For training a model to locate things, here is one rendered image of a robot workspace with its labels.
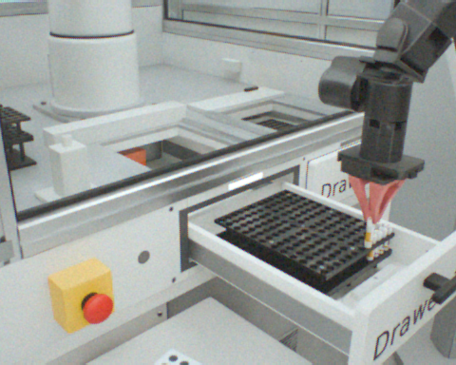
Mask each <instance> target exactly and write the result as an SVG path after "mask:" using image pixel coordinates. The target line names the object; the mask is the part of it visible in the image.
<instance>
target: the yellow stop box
mask: <svg viewBox="0 0 456 365"><path fill-rule="evenodd" d="M47 283H48V288H49V292H50V297H51V308H52V313H53V317H54V319H55V321H56V322H57V323H58V324H59V325H60V326H62V328H63V329H64V330H66V332H67V333H68V334H73V333H75V332H76V331H78V330H81V329H82V328H84V327H86V326H88V325H89V324H90V323H88V321H87V320H86V319H85V317H84V308H85V304H86V303H87V302H88V300H89V299H90V298H91V297H94V296H95V295H97V294H106V295H108V296H109V297H111V298H112V301H113V309H112V313H111V314H113V313H114V312H115V303H114V296H113V287H112V272H111V270H110V269H109V268H108V267H107V266H106V265H104V264H103V263H102V262H100V261H99V260H98V259H88V260H86V261H82V262H80V263H78V264H76V265H72V266H70V267H68V268H65V269H64V270H62V271H60V272H56V273H54V274H52V275H49V276H48V277H47Z"/></svg>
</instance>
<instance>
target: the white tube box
mask: <svg viewBox="0 0 456 365"><path fill-rule="evenodd" d="M153 365H203V364H202V363H200V362H197V361H196V360H195V359H192V358H190V357H189V356H187V355H183V354H182V353H179V352H177V351H176V350H174V349H170V350H168V352H167V353H165V355H162V356H161V358H159V360H158V361H157V362H155V363H154V364H153Z"/></svg>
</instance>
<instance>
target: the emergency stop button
mask: <svg viewBox="0 0 456 365"><path fill-rule="evenodd" d="M112 309H113V301H112V298H111V297H109V296H108V295H106V294H97V295H95V296H94V297H91V298H90V299H89V300H88V302H87V303H86V304H85V308H84V317H85V320H87V321H88V323H90V324H100V323H102V322H103V321H105V320H107V319H108V318H109V316H110V314H111V313H112Z"/></svg>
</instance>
